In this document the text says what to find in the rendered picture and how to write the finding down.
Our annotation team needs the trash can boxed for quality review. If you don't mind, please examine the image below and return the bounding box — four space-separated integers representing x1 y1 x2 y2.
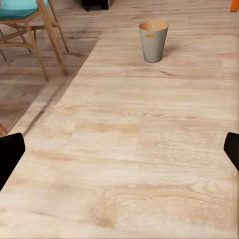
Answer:
139 21 169 63

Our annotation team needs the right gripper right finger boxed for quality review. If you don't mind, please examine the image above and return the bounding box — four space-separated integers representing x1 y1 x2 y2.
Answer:
224 132 239 171

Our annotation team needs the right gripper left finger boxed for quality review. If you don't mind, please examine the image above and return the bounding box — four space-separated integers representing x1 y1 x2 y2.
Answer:
0 132 25 191

